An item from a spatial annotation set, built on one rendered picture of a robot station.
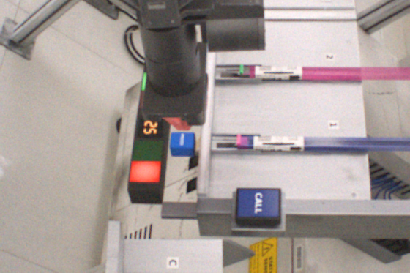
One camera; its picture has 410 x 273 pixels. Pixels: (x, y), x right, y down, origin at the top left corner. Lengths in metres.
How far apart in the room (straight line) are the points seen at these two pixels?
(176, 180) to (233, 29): 0.80
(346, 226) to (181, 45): 0.30
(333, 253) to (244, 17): 0.59
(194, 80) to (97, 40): 1.17
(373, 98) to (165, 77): 0.82
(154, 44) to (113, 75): 1.19
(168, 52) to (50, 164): 0.98
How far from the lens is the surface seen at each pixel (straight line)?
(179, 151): 0.92
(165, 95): 0.81
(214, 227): 0.89
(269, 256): 1.22
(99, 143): 1.81
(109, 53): 1.96
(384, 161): 1.38
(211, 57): 0.98
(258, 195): 0.83
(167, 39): 0.73
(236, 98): 0.96
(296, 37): 1.03
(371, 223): 0.89
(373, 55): 1.64
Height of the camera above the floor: 1.29
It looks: 37 degrees down
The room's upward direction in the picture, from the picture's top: 61 degrees clockwise
